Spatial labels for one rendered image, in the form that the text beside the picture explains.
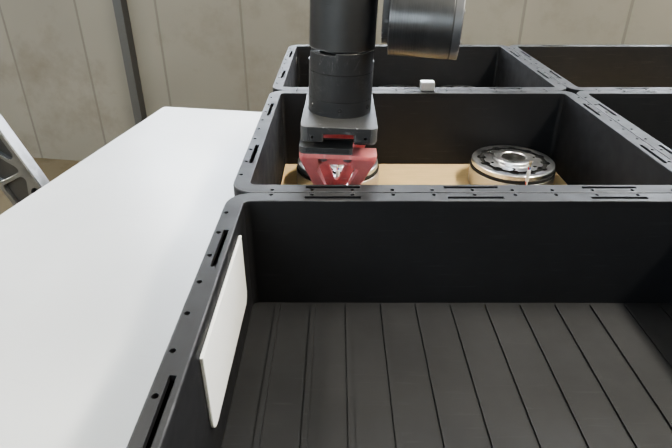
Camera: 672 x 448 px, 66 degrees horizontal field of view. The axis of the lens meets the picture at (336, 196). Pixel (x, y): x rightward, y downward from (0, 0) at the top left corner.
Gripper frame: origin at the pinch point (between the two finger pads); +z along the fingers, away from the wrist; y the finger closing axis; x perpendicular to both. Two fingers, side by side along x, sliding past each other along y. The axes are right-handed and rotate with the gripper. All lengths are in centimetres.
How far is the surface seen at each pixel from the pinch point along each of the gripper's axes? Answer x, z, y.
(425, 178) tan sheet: -11.7, 5.1, 15.5
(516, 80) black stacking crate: -29.2, -1.9, 39.3
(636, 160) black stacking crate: -29.6, -4.4, 1.6
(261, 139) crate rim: 7.8, -4.3, 3.6
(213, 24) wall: 57, 20, 196
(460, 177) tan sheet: -16.3, 5.0, 15.8
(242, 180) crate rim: 8.1, -4.4, -6.1
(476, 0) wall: -55, 3, 179
